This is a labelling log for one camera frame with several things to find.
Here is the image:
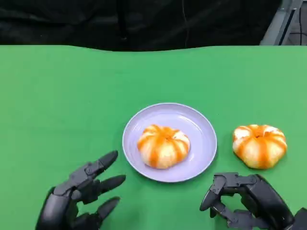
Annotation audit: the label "grey aluminium frame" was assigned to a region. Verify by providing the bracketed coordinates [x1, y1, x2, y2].
[260, 0, 307, 46]

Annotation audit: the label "orange and white bread roll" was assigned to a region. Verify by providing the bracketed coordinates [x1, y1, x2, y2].
[232, 124, 288, 170]
[137, 124, 191, 170]

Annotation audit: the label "lilac plate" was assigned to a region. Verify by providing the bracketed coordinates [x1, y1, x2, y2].
[122, 103, 218, 184]

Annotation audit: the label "black backdrop curtain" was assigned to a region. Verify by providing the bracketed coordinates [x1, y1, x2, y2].
[0, 0, 283, 52]

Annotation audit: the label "green table cloth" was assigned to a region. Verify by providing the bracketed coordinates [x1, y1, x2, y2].
[0, 44, 307, 230]

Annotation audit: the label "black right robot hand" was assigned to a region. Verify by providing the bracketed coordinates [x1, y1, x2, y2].
[199, 172, 296, 230]

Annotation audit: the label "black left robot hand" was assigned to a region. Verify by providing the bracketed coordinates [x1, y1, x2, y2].
[35, 150, 127, 230]

